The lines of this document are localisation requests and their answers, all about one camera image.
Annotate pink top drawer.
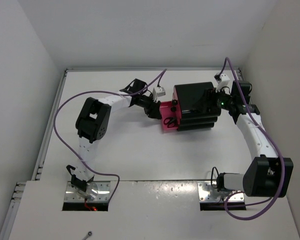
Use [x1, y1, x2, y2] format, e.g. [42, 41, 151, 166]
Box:
[171, 90, 178, 106]

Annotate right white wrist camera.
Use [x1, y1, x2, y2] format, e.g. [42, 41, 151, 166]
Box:
[214, 73, 231, 92]

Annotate white front platform board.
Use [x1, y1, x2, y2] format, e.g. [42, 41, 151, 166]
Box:
[9, 181, 299, 240]

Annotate pink drawer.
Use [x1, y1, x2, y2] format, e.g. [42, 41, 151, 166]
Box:
[170, 105, 181, 119]
[171, 90, 178, 106]
[159, 101, 181, 132]

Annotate black drawer cabinet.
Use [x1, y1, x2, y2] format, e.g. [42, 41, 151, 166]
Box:
[172, 82, 221, 132]

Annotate metal base plate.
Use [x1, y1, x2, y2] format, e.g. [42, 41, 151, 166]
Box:
[64, 181, 111, 203]
[197, 180, 245, 204]

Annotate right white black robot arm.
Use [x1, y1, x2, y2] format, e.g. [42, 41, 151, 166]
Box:
[195, 82, 294, 198]

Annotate black handled scissors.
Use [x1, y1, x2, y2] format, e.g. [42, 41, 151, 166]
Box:
[163, 117, 178, 129]

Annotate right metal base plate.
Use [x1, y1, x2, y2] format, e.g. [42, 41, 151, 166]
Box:
[197, 180, 245, 204]

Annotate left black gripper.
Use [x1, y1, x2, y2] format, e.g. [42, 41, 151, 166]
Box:
[137, 93, 162, 119]

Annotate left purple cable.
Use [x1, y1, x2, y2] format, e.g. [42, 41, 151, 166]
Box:
[53, 68, 168, 201]

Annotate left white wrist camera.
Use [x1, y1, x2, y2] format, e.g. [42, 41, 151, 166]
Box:
[152, 86, 166, 99]

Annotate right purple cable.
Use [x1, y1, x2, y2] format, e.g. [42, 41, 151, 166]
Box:
[223, 57, 286, 221]

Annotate small metal wrench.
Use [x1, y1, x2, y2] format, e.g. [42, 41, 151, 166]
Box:
[82, 231, 93, 240]

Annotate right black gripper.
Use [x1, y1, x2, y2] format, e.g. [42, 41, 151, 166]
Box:
[193, 86, 235, 114]

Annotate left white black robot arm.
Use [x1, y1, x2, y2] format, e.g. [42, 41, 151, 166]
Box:
[67, 78, 162, 193]

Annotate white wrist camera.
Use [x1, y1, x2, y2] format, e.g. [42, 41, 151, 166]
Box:
[152, 86, 166, 99]
[214, 73, 231, 92]

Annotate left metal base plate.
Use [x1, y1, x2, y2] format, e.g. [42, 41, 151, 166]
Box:
[64, 181, 111, 203]

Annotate purple cable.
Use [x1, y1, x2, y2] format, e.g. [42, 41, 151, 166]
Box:
[53, 68, 168, 201]
[223, 57, 286, 221]

